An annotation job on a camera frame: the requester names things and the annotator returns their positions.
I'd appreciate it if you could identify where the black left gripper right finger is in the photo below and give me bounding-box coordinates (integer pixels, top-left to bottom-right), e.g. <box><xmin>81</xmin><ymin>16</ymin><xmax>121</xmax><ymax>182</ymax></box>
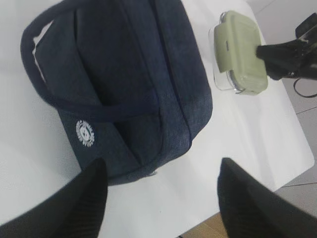
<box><xmin>217</xmin><ymin>158</ymin><xmax>317</xmax><ymax>238</ymax></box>

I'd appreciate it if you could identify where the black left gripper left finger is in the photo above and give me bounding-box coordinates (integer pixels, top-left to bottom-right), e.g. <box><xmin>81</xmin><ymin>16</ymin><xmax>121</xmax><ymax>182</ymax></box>
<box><xmin>0</xmin><ymin>159</ymin><xmax>108</xmax><ymax>238</ymax></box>

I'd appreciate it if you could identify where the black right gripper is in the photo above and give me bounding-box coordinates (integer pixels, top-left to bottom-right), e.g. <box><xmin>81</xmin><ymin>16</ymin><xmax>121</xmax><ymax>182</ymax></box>
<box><xmin>256</xmin><ymin>32</ymin><xmax>317</xmax><ymax>80</ymax></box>

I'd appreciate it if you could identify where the glass container with green lid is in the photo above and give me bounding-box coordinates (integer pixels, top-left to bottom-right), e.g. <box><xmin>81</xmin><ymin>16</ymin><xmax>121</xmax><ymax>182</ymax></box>
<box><xmin>209</xmin><ymin>10</ymin><xmax>268</xmax><ymax>96</ymax></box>

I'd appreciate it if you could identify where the navy blue lunch bag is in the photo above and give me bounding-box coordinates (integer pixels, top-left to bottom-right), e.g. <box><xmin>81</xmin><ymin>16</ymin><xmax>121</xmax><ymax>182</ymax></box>
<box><xmin>20</xmin><ymin>0</ymin><xmax>212</xmax><ymax>185</ymax></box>

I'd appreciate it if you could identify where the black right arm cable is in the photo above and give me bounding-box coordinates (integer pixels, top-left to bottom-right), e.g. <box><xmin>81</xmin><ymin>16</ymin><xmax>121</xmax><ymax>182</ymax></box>
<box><xmin>293</xmin><ymin>78</ymin><xmax>317</xmax><ymax>98</ymax></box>

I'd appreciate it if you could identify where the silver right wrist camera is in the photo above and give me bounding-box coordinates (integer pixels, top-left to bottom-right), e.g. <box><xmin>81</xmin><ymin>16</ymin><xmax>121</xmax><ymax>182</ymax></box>
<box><xmin>295</xmin><ymin>12</ymin><xmax>317</xmax><ymax>39</ymax></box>

